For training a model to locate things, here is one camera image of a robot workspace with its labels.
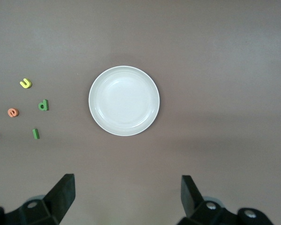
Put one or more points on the green foam letter l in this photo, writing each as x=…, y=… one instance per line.
x=35, y=133

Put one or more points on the beige round plate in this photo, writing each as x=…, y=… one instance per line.
x=124, y=100

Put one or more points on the green foam letter p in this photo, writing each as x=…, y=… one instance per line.
x=46, y=105

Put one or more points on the orange foam letter e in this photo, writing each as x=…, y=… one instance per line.
x=9, y=112

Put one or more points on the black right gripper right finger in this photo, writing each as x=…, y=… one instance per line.
x=189, y=197

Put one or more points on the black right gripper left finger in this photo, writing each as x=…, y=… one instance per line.
x=58, y=197

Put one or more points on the brown table cover sheet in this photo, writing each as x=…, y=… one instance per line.
x=201, y=70

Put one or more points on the yellow foam letter u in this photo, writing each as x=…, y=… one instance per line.
x=25, y=85

